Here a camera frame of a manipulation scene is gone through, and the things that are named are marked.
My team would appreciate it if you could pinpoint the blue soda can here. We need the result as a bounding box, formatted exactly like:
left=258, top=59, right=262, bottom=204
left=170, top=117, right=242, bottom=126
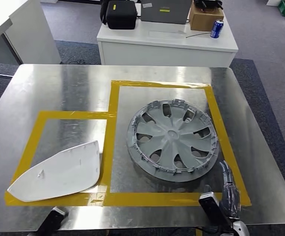
left=210, top=19, right=225, bottom=39

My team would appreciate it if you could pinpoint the thin black desk cable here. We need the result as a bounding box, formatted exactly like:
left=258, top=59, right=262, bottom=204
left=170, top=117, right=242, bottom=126
left=185, top=31, right=211, bottom=39

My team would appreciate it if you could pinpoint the white plastic cover part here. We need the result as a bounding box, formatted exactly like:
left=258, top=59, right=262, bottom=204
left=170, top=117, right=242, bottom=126
left=7, top=141, right=100, bottom=203

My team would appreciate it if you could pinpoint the grey laptop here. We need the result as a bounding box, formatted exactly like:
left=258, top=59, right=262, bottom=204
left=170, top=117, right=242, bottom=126
left=141, top=0, right=193, bottom=25

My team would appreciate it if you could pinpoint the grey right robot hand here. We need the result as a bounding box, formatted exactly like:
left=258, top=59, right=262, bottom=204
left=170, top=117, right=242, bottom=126
left=219, top=160, right=241, bottom=219

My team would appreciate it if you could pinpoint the grey plastic hubcap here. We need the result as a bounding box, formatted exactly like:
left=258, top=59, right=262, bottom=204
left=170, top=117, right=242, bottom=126
left=126, top=99, right=219, bottom=183

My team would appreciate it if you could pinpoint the black carrying case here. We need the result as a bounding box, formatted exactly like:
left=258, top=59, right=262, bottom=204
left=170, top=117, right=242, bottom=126
left=100, top=0, right=138, bottom=30

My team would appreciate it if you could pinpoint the cardboard box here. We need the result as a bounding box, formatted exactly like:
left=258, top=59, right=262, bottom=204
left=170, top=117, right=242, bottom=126
left=188, top=2, right=225, bottom=32

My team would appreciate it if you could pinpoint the steel workbench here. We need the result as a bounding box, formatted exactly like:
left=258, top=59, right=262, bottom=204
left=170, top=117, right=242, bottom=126
left=0, top=63, right=285, bottom=235

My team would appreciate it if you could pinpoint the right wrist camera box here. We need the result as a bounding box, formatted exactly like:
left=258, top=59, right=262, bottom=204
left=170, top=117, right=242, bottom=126
left=198, top=191, right=231, bottom=229

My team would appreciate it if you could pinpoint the yellow workbench tape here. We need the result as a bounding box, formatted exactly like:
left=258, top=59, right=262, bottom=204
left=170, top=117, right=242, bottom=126
left=4, top=80, right=252, bottom=207

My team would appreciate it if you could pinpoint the black remote controller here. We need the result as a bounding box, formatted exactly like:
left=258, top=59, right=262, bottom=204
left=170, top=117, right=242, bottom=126
left=193, top=0, right=224, bottom=10

